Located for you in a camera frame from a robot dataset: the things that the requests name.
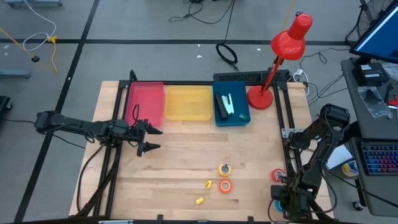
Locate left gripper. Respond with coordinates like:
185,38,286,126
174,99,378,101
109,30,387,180
124,119,164,157

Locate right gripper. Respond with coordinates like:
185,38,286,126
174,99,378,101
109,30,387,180
269,183,312,220

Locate orange tape roll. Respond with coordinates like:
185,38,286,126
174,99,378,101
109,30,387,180
218,179,234,194

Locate yellow tape roll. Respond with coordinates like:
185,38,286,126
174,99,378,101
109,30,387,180
218,162,233,177

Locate red tape roll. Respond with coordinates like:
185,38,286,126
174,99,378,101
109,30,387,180
270,167,287,184

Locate black stapler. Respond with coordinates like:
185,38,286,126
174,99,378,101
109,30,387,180
215,93,229,121

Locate mint white stapler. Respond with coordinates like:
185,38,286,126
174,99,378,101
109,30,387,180
221,93,235,116

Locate pink plastic bin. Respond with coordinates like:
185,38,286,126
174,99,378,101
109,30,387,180
124,81,165,128

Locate yellow plastic bin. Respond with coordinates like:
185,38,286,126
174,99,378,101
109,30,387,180
164,85,214,121

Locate white cardboard box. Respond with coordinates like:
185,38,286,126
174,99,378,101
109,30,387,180
325,143,354,170

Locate yellow and blue roll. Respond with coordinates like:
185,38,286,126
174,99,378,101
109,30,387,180
341,159,360,178

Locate blue plastic bin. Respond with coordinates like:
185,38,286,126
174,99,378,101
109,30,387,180
212,81,251,128

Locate backlit colourful keyboard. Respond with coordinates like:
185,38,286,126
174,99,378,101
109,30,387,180
360,141,398,177

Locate grey side desk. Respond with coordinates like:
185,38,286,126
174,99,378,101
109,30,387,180
340,57,398,217

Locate white power adapter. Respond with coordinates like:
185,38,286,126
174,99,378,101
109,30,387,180
293,68,311,96

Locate clear plastic bag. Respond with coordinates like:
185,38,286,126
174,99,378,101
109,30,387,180
357,86,394,119

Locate black marker pen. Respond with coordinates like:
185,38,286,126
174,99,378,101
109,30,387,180
384,83,393,103

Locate black mini computer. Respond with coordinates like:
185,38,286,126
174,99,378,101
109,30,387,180
351,62,390,87

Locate black chair base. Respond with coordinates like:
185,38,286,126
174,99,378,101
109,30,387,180
0,95,13,125

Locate grey cart leg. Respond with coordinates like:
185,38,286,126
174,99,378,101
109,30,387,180
0,70,31,79
2,0,63,7

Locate red desk lamp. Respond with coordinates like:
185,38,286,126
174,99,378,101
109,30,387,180
246,11,314,111

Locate computer monitor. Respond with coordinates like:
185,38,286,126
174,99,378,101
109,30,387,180
349,0,398,65

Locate black floor fan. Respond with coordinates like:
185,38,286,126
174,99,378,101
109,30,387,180
344,0,394,47

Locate black aluminium table frame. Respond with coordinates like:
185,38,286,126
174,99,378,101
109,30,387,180
73,70,335,224

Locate black coiled cable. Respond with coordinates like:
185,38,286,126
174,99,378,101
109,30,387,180
215,0,239,72

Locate black tangled cable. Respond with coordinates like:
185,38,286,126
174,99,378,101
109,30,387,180
168,0,236,26

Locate yellow floor cord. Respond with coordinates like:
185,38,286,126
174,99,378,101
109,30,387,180
0,26,60,73

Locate white floor cable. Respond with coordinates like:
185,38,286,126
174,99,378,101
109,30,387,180
22,0,58,52

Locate yellow hanging cable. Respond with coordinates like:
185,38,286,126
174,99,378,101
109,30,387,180
273,0,296,65

